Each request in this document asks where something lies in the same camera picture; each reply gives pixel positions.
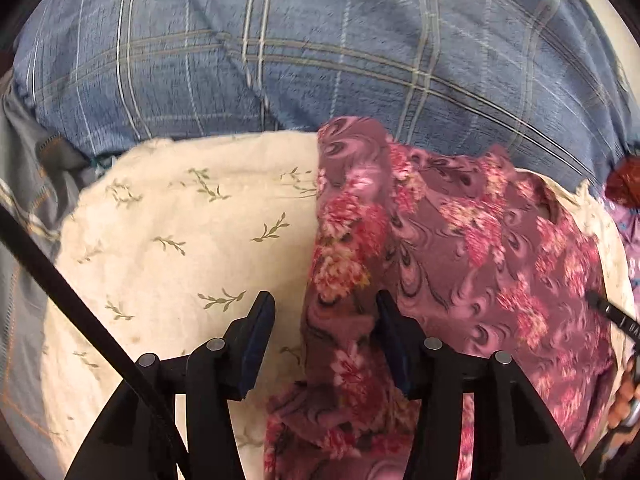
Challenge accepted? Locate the maroon floral garment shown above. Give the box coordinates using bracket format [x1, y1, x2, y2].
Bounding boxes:
[264, 117, 617, 479]

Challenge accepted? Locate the person's right hand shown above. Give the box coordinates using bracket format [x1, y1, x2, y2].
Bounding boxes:
[608, 356, 639, 429]

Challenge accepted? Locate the purple floral garment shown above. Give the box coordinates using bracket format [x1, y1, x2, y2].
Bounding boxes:
[604, 198, 640, 310]

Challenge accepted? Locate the dark red cloth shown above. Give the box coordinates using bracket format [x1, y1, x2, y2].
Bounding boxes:
[604, 156, 640, 209]

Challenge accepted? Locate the cream leaf-print blanket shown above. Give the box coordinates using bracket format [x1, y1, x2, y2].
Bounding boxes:
[41, 132, 637, 479]

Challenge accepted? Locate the grey star-print cloth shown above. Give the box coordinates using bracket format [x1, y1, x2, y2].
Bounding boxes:
[1, 73, 96, 479]

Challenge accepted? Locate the blue plaid bed sheet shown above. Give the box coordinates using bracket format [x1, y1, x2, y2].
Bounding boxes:
[13, 0, 639, 188]

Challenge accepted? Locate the black strap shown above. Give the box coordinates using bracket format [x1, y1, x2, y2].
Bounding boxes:
[0, 204, 196, 480]

